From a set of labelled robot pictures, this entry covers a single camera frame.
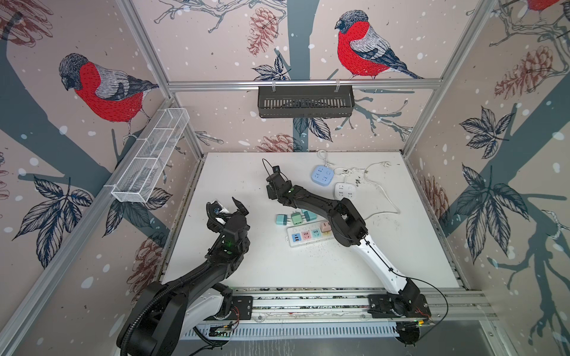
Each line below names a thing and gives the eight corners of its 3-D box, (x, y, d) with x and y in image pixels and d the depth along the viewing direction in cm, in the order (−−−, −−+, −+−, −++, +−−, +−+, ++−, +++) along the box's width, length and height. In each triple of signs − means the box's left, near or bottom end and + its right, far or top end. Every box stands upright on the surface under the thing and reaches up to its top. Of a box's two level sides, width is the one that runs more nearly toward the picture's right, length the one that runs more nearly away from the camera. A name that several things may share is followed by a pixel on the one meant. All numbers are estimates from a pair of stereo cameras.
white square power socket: (335, 199, 104) (336, 196, 102) (333, 185, 109) (333, 182, 107) (356, 199, 104) (357, 196, 102) (353, 185, 109) (354, 182, 107)
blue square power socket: (311, 185, 108) (312, 182, 106) (310, 168, 115) (310, 165, 114) (334, 185, 108) (335, 182, 106) (331, 168, 115) (332, 165, 114)
